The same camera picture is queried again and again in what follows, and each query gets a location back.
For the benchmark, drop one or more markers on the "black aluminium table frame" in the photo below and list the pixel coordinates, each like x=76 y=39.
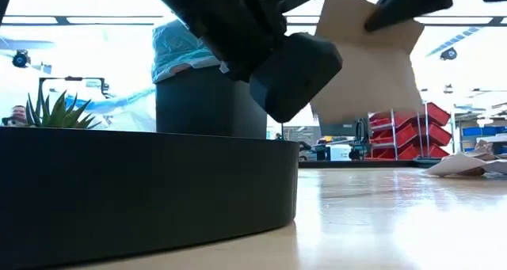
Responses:
x=356 y=164

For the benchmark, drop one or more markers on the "brown cardboard piece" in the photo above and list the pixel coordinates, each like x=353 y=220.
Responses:
x=368 y=76

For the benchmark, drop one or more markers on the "person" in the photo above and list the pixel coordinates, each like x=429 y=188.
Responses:
x=17 y=115

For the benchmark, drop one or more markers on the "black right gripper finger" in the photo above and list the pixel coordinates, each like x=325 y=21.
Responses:
x=416 y=4

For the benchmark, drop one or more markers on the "black ceiling spotlight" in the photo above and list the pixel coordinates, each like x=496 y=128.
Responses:
x=20 y=59
x=448 y=54

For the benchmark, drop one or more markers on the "black computer monitor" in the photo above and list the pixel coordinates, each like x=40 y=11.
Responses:
x=356 y=131

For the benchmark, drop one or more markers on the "black overhead frame bar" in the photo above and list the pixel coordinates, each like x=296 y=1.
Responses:
x=99 y=20

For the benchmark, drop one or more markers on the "blue plastic trash bag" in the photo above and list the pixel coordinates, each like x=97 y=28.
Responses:
x=178 y=48

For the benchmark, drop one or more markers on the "black plastic bin lid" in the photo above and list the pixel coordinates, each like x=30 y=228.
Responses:
x=138 y=195

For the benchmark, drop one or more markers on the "black plastic trash bin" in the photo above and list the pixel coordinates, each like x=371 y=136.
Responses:
x=206 y=103

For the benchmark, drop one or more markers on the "shelf with blue bins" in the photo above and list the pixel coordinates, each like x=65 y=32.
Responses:
x=483 y=131

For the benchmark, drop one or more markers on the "black metal stand frame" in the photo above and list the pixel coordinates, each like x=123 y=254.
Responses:
x=71 y=79

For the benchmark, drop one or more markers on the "spiky green potted plant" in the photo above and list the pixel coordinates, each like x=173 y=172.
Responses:
x=59 y=115

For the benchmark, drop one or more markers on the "crumpled brown paper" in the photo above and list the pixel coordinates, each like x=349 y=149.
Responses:
x=485 y=149

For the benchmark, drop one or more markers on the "white plastic trash bag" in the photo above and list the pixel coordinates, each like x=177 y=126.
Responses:
x=119 y=103

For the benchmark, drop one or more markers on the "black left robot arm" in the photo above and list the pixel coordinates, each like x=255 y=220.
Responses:
x=237 y=24

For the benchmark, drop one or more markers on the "white box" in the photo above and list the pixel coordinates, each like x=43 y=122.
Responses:
x=340 y=152

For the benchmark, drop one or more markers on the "red storage bin rack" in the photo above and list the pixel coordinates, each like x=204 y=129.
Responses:
x=412 y=139

